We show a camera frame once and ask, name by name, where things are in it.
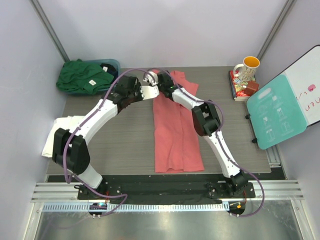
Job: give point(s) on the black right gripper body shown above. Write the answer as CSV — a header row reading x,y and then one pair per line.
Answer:
x,y
161,88

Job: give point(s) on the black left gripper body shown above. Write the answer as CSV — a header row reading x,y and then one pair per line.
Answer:
x,y
135,95

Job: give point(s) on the pink t-shirt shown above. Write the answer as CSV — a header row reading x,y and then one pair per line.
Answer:
x,y
176,144

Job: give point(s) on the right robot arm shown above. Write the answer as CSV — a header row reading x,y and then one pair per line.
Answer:
x,y
207,124

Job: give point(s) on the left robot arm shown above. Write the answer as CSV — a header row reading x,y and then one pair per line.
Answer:
x,y
70,146

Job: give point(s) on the blue plastic bin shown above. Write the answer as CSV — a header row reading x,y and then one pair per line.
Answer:
x,y
115,72

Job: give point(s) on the dark navy t-shirt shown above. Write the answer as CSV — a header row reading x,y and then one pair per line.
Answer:
x,y
110,69

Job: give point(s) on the green t-shirt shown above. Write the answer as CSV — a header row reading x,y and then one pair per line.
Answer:
x,y
80,77

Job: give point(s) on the folded white t-shirt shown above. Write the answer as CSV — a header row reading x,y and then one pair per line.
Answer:
x,y
61,126

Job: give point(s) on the red book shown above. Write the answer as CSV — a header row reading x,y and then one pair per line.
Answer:
x,y
238,87

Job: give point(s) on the white mug orange inside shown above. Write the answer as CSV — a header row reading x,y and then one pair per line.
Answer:
x,y
246,70

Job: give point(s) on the small brown box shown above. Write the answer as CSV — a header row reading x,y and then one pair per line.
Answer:
x,y
251,88

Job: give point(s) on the teal folding board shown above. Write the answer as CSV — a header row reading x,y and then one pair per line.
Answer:
x,y
275,113

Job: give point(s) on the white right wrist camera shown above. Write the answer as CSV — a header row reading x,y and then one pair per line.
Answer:
x,y
151,78

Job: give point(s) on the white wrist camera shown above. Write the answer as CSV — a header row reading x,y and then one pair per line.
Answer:
x,y
151,78
149,92

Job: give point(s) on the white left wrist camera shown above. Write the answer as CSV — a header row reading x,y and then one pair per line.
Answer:
x,y
149,92

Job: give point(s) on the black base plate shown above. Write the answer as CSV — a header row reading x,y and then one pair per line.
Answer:
x,y
171,189

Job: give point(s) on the aluminium rail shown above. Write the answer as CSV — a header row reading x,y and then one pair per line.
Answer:
x,y
58,196

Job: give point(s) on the whiteboard with black frame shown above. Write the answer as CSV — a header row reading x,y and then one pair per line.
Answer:
x,y
303,76

